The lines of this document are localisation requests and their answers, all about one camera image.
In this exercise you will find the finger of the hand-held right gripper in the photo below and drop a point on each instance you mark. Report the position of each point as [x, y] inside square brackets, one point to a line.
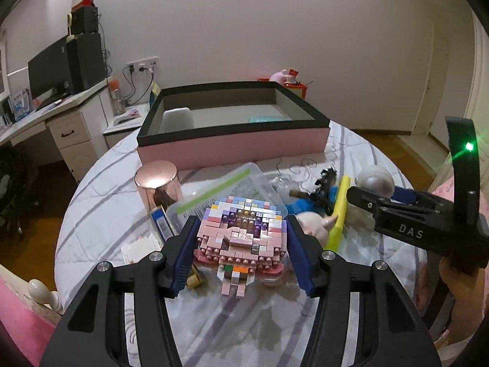
[363, 198]

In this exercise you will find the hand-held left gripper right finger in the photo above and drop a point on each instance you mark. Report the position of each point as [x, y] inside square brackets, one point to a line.
[301, 260]

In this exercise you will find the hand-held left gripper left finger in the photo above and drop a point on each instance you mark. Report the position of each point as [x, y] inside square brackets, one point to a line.
[184, 252]

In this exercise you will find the pink building block figure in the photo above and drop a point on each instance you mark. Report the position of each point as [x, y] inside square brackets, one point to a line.
[240, 237]

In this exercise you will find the rose gold metal can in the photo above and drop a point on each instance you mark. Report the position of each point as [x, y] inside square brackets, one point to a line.
[156, 177]

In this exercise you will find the pink storage box black rim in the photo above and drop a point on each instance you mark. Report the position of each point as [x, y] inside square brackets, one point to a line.
[229, 149]

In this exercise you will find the white square box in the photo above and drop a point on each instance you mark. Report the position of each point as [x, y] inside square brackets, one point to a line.
[177, 120]

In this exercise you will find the person's right forearm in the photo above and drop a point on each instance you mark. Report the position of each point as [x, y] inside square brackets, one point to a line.
[472, 306]

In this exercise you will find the person's right hand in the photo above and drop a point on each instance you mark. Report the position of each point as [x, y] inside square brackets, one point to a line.
[446, 283]

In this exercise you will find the small yellow item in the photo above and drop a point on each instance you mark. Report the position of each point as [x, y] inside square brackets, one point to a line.
[195, 281]

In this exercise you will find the yellow foam stick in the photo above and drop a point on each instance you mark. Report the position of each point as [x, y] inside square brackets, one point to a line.
[338, 218]

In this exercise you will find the blue oblong case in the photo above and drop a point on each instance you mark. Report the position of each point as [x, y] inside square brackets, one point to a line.
[405, 195]

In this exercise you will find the pink pig plush toy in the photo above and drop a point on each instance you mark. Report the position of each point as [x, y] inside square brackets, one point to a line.
[309, 223]

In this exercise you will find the blue and white pack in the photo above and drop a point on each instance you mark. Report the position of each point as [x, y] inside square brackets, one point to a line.
[160, 223]

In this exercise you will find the black comb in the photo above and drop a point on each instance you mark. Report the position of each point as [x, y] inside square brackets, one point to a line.
[324, 181]

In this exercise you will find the white tissue pack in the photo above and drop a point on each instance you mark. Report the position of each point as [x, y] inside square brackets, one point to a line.
[139, 246]

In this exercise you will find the clear plastic zip bag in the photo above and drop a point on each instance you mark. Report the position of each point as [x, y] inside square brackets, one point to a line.
[229, 187]

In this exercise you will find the striped white bedsheet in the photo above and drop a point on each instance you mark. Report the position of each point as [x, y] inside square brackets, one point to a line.
[107, 198]

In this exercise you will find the red plastic crate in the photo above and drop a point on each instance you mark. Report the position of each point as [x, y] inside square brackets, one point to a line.
[300, 91]

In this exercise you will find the teal tissue pack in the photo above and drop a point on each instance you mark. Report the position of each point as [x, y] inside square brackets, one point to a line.
[265, 119]

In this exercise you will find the white door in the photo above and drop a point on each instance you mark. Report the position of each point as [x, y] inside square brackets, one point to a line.
[439, 84]

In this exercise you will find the white side table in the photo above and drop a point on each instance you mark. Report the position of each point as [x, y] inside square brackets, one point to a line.
[122, 126]

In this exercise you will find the red and white packet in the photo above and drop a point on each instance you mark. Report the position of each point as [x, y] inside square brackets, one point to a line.
[293, 73]

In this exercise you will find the pink patterned pouch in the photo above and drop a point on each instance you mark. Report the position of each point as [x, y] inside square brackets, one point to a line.
[131, 113]

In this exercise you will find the white bedpost knob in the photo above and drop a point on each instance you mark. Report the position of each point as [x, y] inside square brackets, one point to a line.
[38, 288]

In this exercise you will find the yellow and blue pack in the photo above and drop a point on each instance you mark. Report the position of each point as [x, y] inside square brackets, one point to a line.
[154, 91]

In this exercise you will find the white desk with drawers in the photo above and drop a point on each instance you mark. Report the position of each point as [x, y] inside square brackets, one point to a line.
[65, 133]

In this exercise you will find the clear bottle orange cap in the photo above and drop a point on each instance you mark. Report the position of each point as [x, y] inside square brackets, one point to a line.
[116, 97]

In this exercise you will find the pink bed cover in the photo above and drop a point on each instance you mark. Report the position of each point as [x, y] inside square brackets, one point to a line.
[23, 325]

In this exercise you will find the black desk chair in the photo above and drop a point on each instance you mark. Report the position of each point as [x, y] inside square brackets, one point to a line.
[15, 191]

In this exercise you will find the black computer tower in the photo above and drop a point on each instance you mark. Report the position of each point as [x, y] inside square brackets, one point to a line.
[86, 61]

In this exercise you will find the blue books on desk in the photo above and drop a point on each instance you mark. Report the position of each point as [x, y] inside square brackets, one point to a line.
[19, 103]

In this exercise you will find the black computer monitor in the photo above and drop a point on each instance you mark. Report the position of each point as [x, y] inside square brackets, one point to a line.
[46, 70]

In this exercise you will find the black speaker box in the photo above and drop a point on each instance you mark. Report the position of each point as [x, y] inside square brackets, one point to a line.
[84, 19]

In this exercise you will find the small yellow gadget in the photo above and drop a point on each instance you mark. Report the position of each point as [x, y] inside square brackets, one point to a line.
[70, 19]

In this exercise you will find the white wall socket strip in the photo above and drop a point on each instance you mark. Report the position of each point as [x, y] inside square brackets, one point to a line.
[143, 63]

